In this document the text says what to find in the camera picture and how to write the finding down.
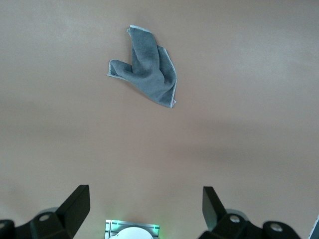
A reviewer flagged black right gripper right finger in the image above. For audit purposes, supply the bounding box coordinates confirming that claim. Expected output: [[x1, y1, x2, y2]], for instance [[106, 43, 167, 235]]
[[198, 186, 300, 239]]

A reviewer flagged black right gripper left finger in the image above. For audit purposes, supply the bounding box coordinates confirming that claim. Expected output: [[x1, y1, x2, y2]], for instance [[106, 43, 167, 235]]
[[0, 184, 90, 239]]

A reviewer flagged grey and pink microfibre towel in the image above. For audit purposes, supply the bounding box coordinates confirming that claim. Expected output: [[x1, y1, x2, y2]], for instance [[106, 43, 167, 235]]
[[106, 24, 178, 109]]

